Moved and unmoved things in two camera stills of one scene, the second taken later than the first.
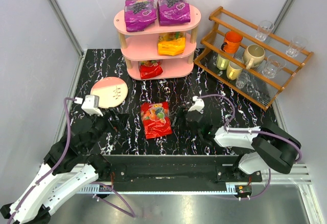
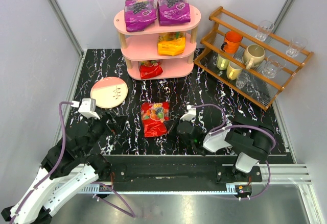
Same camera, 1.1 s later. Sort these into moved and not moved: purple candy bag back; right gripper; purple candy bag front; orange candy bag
Moved: right gripper
Not moved: purple candy bag back; orange candy bag; purple candy bag front
